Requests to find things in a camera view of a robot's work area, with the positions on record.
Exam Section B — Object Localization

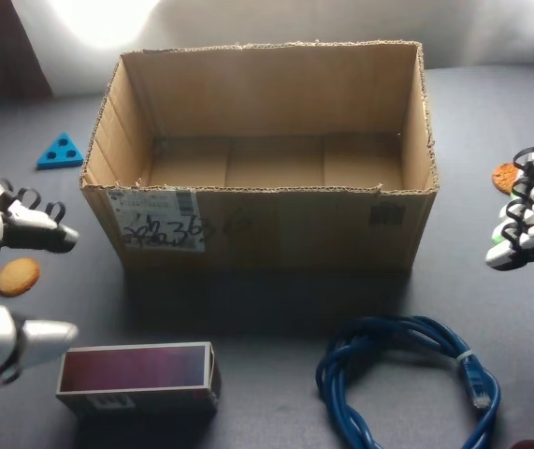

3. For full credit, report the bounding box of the maroon rectangular box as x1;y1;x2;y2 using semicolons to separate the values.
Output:
55;340;224;422

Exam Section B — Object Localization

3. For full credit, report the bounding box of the blue cable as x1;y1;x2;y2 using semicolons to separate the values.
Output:
315;315;502;449

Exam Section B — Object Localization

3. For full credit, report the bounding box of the orange chocolate chip cookie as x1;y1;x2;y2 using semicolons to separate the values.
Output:
491;162;518;196

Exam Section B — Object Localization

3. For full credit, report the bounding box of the blue triangle block with holes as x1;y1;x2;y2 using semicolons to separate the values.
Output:
36;132;83;171

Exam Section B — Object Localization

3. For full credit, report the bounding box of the dark brown panel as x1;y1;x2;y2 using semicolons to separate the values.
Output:
0;0;56;102

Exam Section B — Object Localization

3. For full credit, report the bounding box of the plain tan round biscuit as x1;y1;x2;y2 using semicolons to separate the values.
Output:
0;257;42;297

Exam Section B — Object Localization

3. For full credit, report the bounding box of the open cardboard box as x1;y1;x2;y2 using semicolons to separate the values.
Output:
78;39;440;275

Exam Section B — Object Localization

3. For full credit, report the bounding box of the grey table cloth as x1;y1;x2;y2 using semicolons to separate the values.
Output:
0;65;534;449

